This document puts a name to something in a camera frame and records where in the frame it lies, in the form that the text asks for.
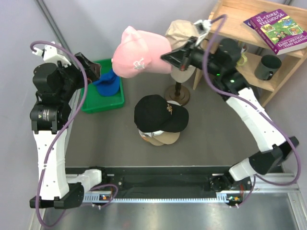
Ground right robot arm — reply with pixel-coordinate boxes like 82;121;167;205
161;36;299;190

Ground pens in mug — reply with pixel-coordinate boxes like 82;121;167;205
240;43;248;53

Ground cream bucket hat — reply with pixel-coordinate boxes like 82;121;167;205
165;20;199;50

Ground aluminium rail frame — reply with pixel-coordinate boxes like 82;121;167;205
41;173;307;230

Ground dark grey mug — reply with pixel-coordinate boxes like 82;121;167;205
254;55;282;81

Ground wooden shelf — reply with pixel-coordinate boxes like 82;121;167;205
193;0;307;114

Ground light green mug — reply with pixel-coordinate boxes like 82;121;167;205
236;52;248;66

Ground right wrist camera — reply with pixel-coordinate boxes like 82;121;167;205
193;19;212;46

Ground black cap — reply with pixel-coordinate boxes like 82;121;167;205
134;94;189;133

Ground blue item in bin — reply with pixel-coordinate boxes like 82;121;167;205
93;69;120;97

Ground green plastic bin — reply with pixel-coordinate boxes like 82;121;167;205
82;59;125;114

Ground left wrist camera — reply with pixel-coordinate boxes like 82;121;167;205
32;45;71;67

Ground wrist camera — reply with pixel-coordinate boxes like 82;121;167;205
193;19;212;46
32;45;71;67

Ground purple treehouse book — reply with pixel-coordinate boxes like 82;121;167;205
250;9;307;55

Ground wooden mushroom hat stand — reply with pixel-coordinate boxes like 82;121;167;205
140;135;152;144

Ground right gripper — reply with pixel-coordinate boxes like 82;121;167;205
161;37;223;77

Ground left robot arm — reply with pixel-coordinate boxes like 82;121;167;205
29;56;109;209

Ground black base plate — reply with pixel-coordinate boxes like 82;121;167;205
64;165;283;199

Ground cream mannequin head stand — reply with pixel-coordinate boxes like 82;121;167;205
165;67;196;106

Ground pink white baseball cap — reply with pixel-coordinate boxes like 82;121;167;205
111;26;172;78

